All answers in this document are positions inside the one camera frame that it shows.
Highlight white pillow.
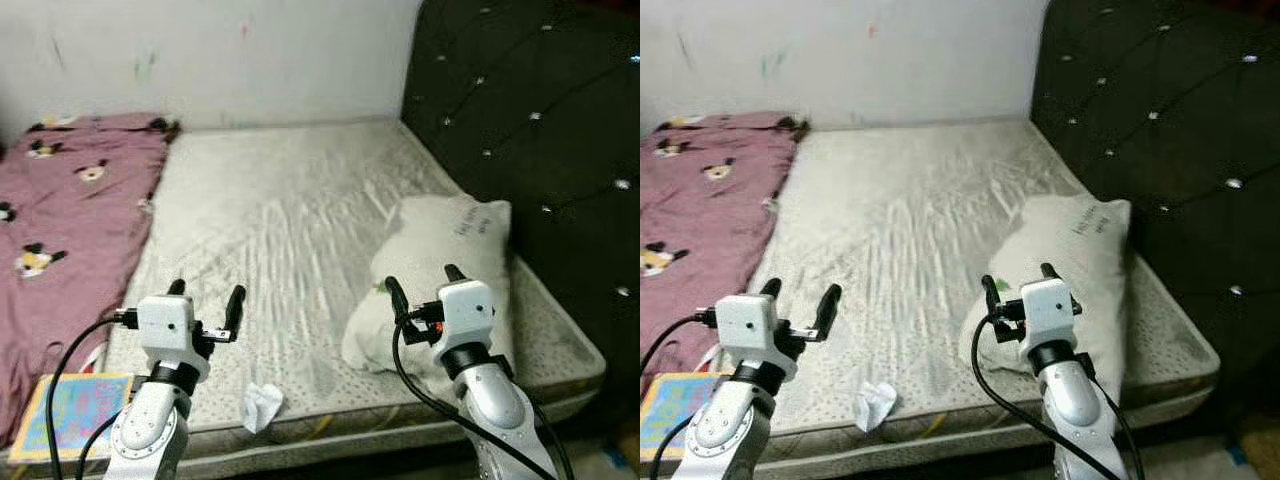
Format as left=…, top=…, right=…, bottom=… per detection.
left=958, top=195, right=1133, bottom=386
left=342, top=195, right=516, bottom=401

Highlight grey quilted mattress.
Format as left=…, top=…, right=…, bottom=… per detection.
left=100, top=118, right=608, bottom=471
left=715, top=120, right=1221, bottom=471

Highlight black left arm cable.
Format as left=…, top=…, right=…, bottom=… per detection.
left=45, top=310, right=141, bottom=480
left=640, top=312, right=719, bottom=480

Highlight blue yellow children's book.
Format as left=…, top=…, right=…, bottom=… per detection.
left=8, top=373, right=136, bottom=463
left=640, top=373, right=726, bottom=461

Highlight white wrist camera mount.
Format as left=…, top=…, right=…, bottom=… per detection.
left=1018, top=277, right=1079, bottom=346
left=136, top=294, right=213, bottom=373
left=437, top=280, right=496, bottom=351
left=716, top=294, right=796, bottom=376

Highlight pink cartoon mouse blanket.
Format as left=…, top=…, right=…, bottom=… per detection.
left=0, top=112, right=181, bottom=451
left=640, top=112, right=809, bottom=376

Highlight black tufted headboard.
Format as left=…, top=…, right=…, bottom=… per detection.
left=400, top=0, right=641, bottom=401
left=1030, top=0, right=1280, bottom=411

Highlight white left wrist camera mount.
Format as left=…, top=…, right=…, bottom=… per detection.
left=716, top=294, right=796, bottom=376
left=136, top=294, right=213, bottom=373

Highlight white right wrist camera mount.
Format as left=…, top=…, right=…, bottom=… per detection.
left=1018, top=277, right=1079, bottom=346
left=437, top=280, right=496, bottom=351

